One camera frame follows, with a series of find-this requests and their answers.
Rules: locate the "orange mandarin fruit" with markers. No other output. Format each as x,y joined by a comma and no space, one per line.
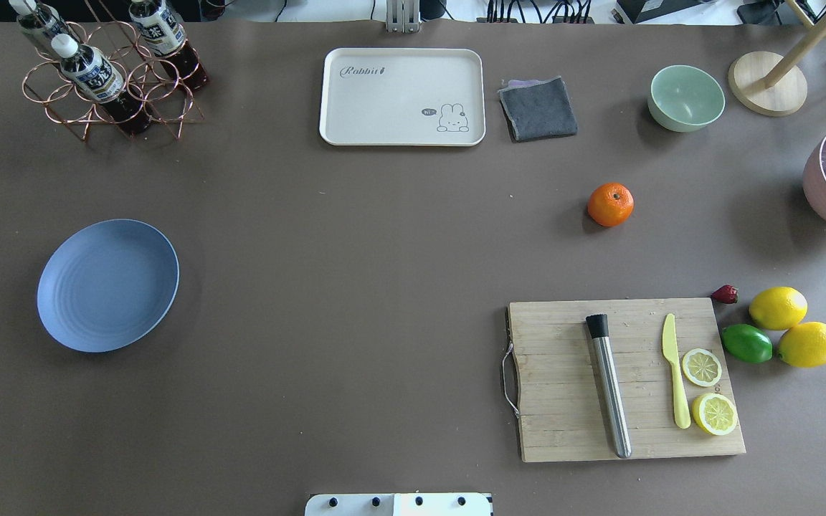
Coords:
610,204

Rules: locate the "blue round plate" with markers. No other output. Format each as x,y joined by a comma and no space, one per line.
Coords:
108,285

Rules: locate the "cream rabbit tray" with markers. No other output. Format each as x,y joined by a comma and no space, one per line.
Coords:
402,97

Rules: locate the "grey folded cloth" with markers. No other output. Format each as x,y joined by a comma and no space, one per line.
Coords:
537,109

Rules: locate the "steel muddler black tip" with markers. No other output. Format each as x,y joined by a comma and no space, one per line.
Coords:
598,329

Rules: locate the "bamboo cutting board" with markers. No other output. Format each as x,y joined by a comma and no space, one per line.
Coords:
560,398

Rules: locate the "white panel with black knobs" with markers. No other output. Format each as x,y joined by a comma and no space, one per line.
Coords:
414,503

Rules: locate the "upper lemon slice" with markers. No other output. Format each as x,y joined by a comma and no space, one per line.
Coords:
702,368

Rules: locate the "lemon slice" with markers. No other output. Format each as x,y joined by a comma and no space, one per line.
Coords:
702,368
715,414

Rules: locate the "yellow plastic knife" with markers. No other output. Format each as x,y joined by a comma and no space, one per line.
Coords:
669,343

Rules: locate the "mint green bowl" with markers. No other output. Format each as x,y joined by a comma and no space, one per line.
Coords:
683,98

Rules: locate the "red strawberry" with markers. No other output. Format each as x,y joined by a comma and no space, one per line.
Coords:
727,294

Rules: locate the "lower lemon slice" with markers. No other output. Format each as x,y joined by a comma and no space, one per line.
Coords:
715,414

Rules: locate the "right back tea bottle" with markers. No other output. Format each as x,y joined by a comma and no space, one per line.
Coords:
164,35

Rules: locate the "tea bottle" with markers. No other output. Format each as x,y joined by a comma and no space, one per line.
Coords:
99,81
40,24
164,35

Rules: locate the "green lime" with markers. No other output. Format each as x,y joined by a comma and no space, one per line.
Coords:
747,342

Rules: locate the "upper whole lemon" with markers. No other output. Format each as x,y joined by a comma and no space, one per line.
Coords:
778,308

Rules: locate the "whole lemon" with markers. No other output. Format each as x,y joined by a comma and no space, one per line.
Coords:
778,308
804,345

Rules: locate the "front tea bottle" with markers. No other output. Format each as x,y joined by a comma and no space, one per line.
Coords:
99,81

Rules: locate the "wooden stand with round base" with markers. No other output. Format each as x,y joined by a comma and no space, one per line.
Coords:
771,84

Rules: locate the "lower whole lemon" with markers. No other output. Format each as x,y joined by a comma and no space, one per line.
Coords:
804,345

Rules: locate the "left back tea bottle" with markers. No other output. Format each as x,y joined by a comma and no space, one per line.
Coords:
40,24

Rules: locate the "grey metal bracket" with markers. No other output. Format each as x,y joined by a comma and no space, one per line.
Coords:
403,16

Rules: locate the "copper wire bottle rack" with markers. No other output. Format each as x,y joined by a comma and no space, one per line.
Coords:
170,104

